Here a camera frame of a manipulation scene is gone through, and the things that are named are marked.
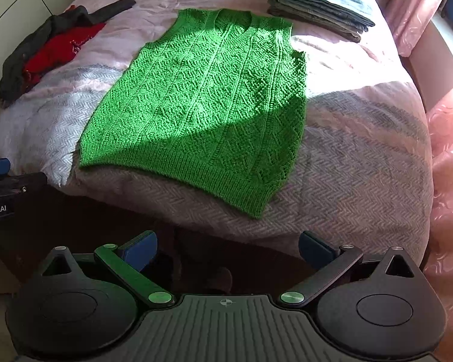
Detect dark grey pants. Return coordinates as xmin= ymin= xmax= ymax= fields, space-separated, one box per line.
xmin=0 ymin=0 xmax=137 ymax=108

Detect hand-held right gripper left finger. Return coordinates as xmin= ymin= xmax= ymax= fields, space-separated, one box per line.
xmin=34 ymin=229 xmax=177 ymax=308

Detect green knitted vest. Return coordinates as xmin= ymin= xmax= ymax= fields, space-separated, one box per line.
xmin=77 ymin=8 xmax=308 ymax=220

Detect red knitted sweater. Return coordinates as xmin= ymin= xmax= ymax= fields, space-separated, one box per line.
xmin=23 ymin=5 xmax=106 ymax=85

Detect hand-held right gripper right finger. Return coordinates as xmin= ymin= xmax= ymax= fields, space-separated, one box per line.
xmin=276 ymin=230 xmax=416 ymax=308

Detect folded grey jeans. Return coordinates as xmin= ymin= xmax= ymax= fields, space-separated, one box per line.
xmin=267 ymin=4 xmax=363 ymax=43

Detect bed with pink grey cover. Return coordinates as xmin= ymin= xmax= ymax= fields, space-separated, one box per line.
xmin=0 ymin=0 xmax=435 ymax=272

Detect pink curtain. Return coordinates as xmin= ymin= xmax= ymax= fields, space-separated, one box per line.
xmin=385 ymin=0 xmax=453 ymax=362

